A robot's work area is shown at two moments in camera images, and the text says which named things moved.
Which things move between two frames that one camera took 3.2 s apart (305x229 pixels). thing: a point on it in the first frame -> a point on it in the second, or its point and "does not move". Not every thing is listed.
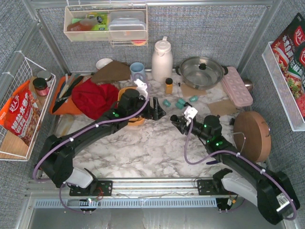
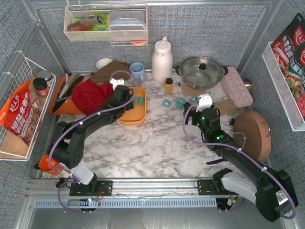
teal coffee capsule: [180, 103] does not move
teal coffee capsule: [166, 103] does not move
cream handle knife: [69, 81] does not move
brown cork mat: [188, 91] does not move
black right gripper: [182, 123] -> [190, 110]
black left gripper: [152, 110] -> [129, 102]
